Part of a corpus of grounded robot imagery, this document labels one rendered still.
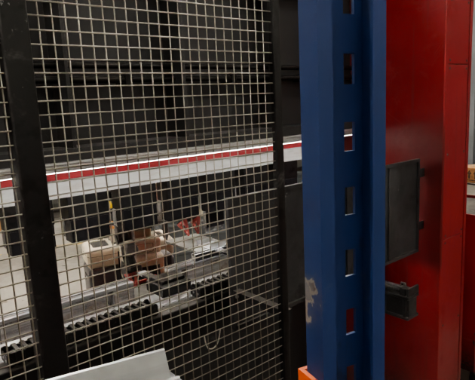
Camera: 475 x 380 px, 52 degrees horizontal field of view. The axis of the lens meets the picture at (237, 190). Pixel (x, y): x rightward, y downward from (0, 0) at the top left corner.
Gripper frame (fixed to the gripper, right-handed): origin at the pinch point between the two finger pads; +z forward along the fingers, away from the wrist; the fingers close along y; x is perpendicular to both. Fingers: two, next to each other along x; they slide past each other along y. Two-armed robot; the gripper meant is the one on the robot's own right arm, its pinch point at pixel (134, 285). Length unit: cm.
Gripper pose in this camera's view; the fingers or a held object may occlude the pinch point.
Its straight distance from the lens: 246.5
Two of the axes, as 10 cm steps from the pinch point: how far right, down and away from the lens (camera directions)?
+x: 7.3, -1.5, 6.6
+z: 2.2, 9.7, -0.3
